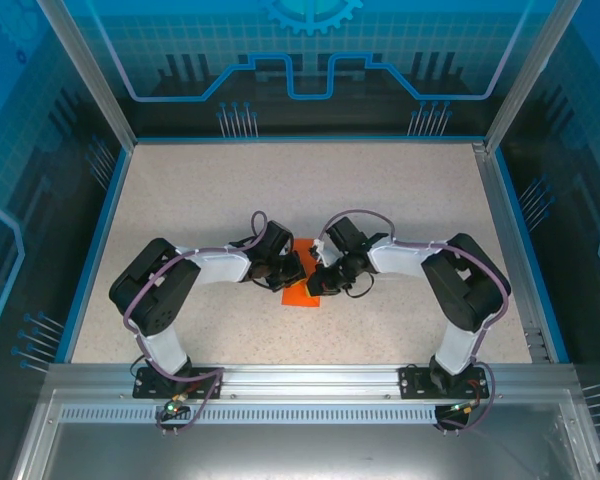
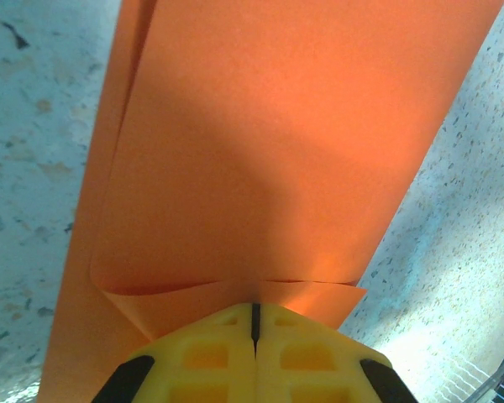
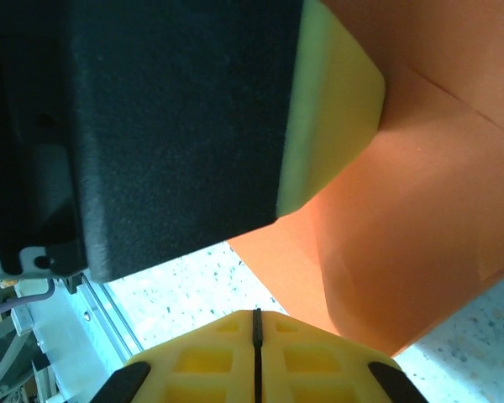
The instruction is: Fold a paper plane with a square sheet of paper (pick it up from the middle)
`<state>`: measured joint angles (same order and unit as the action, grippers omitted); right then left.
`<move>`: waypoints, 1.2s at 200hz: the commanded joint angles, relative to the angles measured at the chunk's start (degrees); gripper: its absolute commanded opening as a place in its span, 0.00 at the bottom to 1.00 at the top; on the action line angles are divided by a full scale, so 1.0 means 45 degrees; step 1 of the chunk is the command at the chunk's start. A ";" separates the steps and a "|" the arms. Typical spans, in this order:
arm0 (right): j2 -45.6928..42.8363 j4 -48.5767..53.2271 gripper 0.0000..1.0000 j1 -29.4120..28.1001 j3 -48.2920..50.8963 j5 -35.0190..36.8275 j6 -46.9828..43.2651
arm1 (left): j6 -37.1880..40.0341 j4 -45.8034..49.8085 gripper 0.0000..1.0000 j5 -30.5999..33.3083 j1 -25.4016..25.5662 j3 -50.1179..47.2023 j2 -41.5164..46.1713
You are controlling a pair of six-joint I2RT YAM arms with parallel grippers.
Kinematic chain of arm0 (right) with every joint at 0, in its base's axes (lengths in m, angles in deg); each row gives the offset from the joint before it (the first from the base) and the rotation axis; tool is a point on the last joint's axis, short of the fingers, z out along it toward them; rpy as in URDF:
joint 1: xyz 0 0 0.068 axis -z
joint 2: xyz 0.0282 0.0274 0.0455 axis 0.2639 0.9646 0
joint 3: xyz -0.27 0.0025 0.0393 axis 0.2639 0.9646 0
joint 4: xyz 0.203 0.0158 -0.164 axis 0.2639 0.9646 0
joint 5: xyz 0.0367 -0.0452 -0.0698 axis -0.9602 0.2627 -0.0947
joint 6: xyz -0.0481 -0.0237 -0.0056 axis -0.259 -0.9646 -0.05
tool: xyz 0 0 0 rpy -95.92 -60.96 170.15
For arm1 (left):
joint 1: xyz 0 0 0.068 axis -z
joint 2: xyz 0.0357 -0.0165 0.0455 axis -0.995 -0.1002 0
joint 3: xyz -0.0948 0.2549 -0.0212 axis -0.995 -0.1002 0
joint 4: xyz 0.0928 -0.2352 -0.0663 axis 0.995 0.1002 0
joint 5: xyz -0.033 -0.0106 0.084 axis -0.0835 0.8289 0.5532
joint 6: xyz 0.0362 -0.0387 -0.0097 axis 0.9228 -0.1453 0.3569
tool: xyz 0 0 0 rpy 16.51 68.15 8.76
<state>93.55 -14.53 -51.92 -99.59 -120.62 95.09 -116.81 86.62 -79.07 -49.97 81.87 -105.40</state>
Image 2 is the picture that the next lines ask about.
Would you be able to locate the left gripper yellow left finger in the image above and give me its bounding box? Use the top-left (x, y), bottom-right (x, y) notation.
top-left (90, 301), bottom-right (256, 403)

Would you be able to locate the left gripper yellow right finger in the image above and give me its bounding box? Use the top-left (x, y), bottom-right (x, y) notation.
top-left (255, 301), bottom-right (417, 403)

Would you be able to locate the orange paper sheet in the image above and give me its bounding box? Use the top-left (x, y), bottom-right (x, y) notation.
top-left (36, 0), bottom-right (504, 403)

